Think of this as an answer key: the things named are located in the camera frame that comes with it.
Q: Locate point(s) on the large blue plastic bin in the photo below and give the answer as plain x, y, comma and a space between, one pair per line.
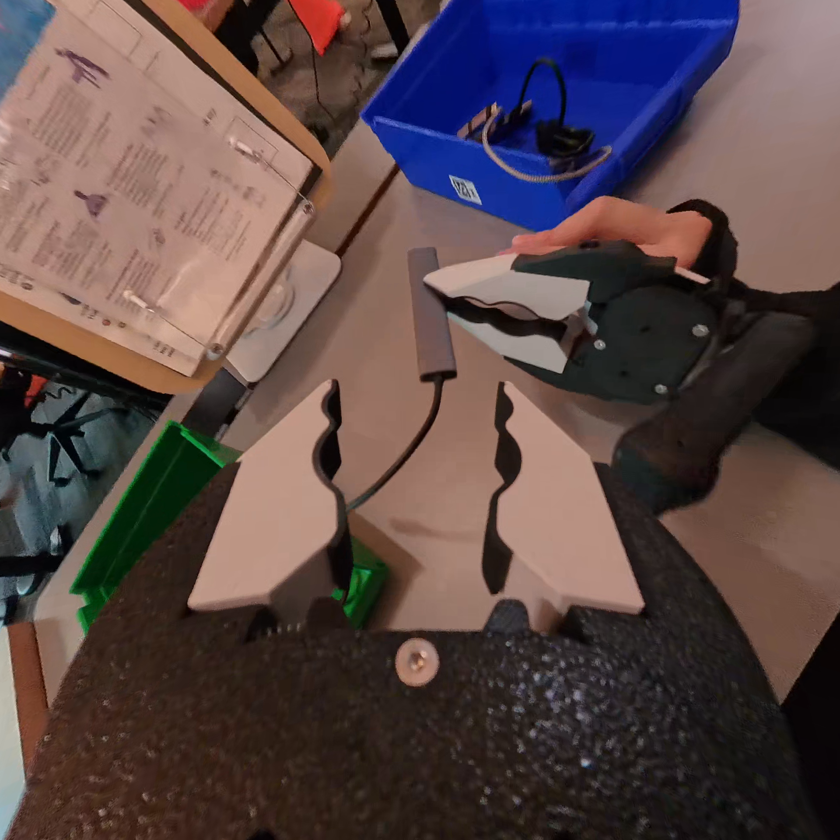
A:
623, 65

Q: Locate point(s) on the person's right hand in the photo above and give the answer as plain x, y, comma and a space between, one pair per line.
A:
623, 226

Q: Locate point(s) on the grey usb hub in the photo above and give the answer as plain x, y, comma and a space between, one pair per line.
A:
430, 315

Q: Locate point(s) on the white printed instruction sheet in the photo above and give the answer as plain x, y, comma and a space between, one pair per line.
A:
197, 72

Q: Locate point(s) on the green plastic bin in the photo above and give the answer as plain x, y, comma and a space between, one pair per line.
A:
151, 505

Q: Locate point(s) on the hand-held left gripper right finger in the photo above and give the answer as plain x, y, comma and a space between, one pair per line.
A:
564, 525

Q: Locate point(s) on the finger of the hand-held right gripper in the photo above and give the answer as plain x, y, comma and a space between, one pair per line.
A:
525, 341
512, 282

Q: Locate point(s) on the black office chair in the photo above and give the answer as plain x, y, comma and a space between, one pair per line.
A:
65, 426

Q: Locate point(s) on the black table grommet cover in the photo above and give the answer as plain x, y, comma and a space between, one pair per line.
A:
216, 407

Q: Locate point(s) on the laminated sheet with blue banner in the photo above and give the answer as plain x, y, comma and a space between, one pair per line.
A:
131, 197

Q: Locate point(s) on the instruction sheet on stand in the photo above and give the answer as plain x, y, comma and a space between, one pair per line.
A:
308, 275

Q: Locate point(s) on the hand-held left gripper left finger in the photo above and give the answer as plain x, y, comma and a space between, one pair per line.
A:
275, 525

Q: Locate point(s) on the orange cone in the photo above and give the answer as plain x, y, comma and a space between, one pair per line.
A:
321, 26

